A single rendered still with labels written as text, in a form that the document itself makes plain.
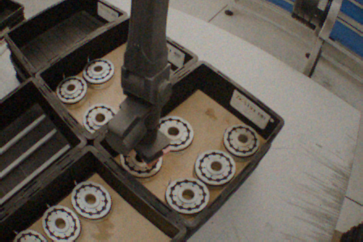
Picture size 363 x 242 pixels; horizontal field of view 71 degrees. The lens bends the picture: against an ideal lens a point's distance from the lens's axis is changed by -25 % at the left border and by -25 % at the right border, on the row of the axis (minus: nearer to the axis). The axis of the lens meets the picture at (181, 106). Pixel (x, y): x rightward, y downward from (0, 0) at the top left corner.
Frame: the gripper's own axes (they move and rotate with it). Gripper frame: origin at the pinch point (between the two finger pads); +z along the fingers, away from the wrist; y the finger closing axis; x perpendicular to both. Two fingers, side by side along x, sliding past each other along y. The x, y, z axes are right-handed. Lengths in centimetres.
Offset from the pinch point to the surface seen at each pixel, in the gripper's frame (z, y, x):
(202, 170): 0.7, 11.7, 8.4
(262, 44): 86, -54, 173
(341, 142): 16, 41, 67
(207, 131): 3.9, 3.5, 19.7
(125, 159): 1.2, -2.0, -3.5
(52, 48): 5, -55, 2
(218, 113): 3.8, 1.3, 26.4
